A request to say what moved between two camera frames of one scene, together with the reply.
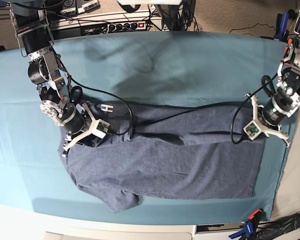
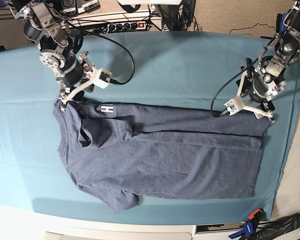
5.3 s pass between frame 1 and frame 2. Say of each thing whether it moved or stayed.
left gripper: moved
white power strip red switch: stayed
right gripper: moved
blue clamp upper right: stayed
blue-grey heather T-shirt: stayed
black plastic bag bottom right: stayed
